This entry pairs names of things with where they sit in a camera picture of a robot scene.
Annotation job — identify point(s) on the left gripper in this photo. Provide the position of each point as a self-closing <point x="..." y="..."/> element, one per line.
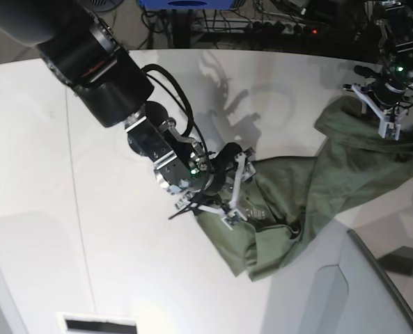
<point x="393" y="84"/>

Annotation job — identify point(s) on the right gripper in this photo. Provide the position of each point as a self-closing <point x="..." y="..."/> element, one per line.
<point x="184" y="167"/>

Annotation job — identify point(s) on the green t-shirt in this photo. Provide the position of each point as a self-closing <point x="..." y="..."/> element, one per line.
<point x="291" y="200"/>

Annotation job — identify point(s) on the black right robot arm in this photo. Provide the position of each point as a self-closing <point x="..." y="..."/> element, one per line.
<point x="82" y="52"/>

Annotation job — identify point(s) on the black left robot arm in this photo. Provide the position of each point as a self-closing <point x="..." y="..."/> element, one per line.
<point x="395" y="47"/>

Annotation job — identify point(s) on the black power strip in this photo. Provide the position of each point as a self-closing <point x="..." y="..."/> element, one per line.
<point x="286" y="28"/>

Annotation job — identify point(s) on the grey monitor edge panel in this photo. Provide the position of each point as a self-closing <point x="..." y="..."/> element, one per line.
<point x="392" y="290"/>

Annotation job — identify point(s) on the blue bin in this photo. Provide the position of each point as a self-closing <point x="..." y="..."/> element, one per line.
<point x="186" y="4"/>

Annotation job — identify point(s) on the white label plate with slot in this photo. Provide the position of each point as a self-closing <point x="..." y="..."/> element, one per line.
<point x="70" y="322"/>

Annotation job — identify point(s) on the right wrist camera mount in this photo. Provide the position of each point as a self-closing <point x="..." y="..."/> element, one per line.
<point x="225" y="205"/>

